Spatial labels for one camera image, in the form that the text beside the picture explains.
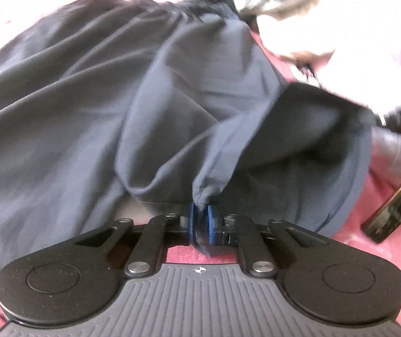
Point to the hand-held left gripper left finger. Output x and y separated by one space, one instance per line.
192 219

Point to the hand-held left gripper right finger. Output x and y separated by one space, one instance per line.
210 219

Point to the dark navy pants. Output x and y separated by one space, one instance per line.
116 112

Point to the pink floral blanket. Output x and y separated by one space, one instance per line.
379 270

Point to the beige pants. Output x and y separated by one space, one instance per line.
309 31

